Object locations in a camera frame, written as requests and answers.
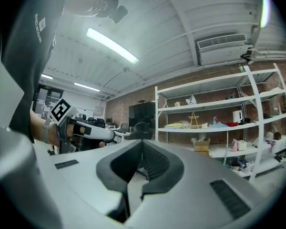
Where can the black head camera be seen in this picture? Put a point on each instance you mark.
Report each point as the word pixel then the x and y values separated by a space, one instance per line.
pixel 119 13

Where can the yellow folded cloth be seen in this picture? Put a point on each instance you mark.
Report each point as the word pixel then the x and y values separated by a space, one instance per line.
pixel 174 126

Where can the black television screen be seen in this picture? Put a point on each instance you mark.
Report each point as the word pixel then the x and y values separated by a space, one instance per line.
pixel 140 113

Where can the person's left forearm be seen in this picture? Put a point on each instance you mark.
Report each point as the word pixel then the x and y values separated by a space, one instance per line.
pixel 38 125

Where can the white wall box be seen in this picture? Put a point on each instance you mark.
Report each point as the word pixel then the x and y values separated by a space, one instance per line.
pixel 99 110

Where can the wooden triangular stand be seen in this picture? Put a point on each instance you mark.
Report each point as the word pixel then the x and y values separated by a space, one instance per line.
pixel 194 125

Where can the cardboard box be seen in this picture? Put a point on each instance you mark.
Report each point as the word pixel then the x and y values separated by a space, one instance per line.
pixel 201 147

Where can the white plastic bag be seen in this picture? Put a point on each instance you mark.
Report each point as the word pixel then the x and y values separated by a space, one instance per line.
pixel 191 100

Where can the grey wristband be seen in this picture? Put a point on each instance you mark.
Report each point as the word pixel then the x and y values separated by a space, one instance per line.
pixel 46 131

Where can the white metal shelf unit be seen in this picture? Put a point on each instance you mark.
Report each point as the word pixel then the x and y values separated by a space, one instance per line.
pixel 252 99

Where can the green bottle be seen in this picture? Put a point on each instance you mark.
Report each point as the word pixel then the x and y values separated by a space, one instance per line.
pixel 241 67

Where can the black office chair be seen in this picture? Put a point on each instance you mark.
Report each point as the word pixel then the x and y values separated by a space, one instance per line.
pixel 140 130

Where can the white plastic container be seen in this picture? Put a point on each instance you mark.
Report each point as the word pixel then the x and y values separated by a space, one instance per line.
pixel 243 145

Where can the person's dark shirt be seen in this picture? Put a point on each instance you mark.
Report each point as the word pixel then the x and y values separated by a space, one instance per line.
pixel 31 44

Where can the white air conditioner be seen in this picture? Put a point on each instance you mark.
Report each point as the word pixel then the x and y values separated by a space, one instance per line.
pixel 222 49

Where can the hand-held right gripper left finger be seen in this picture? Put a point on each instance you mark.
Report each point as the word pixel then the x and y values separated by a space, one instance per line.
pixel 105 169

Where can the whiteboard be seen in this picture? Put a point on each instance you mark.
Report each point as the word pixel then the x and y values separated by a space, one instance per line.
pixel 85 112

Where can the white electric kettle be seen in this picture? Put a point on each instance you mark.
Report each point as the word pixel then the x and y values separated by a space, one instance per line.
pixel 237 116

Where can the pink spray bottle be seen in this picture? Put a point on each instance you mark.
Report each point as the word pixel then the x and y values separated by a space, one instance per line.
pixel 235 147

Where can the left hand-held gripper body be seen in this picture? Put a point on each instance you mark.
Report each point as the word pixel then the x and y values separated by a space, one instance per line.
pixel 95 132

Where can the long ceiling light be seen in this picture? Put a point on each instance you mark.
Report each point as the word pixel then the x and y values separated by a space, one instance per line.
pixel 47 76
pixel 87 86
pixel 112 44

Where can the white desk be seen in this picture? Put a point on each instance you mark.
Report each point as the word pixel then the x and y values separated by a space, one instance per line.
pixel 121 135

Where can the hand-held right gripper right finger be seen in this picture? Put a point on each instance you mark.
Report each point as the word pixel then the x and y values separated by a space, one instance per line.
pixel 175 169

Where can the grey laptop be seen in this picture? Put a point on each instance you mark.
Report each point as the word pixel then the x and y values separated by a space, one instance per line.
pixel 124 127

